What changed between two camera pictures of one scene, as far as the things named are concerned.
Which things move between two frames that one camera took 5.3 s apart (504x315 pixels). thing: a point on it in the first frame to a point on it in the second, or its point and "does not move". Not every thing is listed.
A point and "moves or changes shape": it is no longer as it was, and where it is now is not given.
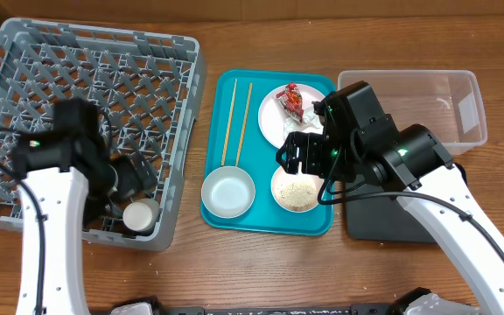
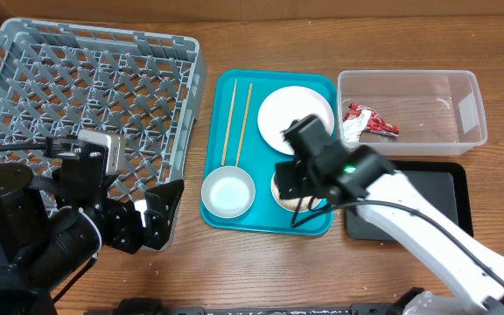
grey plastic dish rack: (150, 87) does not move
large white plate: (276, 122) does not move
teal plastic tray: (235, 139) does not move
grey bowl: (228, 192) does not move
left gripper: (133, 180) to (131, 234)
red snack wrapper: (291, 99) moves or changes shape
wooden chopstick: (228, 123) does not move
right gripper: (290, 151) to (284, 175)
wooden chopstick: (244, 126) does not move
